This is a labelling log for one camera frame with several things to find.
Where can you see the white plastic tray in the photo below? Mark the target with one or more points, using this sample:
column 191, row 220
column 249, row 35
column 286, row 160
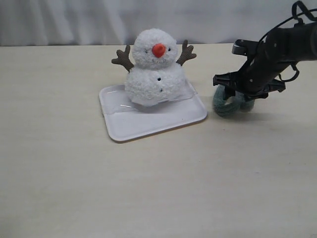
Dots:
column 127, row 121

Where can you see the white plush snowman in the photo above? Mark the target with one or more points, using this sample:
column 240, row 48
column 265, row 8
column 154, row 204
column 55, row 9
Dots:
column 155, row 67

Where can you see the green knitted scarf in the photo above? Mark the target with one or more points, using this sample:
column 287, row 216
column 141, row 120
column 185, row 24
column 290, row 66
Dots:
column 228, row 107

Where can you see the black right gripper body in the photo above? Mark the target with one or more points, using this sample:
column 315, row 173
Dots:
column 267, row 70

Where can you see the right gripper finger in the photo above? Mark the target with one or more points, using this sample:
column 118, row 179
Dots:
column 228, row 93

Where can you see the white curtain backdrop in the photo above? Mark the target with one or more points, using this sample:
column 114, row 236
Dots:
column 118, row 22

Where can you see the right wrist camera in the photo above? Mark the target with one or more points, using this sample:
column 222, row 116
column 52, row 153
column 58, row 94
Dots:
column 244, row 47

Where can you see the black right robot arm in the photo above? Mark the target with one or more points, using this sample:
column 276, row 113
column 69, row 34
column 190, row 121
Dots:
column 305, row 44

